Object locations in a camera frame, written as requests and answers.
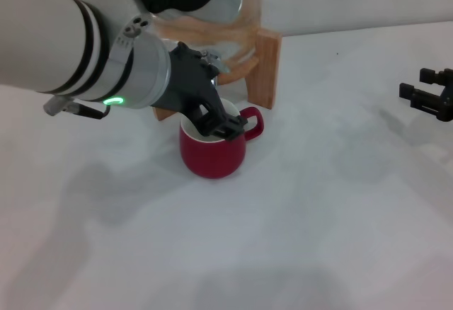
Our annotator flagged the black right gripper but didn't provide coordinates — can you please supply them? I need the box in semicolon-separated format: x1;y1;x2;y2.
398;67;453;122

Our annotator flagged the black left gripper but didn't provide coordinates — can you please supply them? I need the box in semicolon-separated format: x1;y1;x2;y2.
150;41;248;143

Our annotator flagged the red ceramic cup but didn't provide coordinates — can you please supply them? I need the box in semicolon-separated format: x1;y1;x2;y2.
179;99;265;180

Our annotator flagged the wooden dispenser stand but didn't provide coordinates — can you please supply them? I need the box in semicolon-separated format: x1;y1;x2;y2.
152;28;283;122

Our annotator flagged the glass water dispenser jar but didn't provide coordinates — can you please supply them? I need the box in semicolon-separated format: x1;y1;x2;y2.
151;0;265;85

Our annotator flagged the black cable with silver plug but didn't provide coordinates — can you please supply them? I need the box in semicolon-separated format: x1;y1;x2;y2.
42;96;111;120

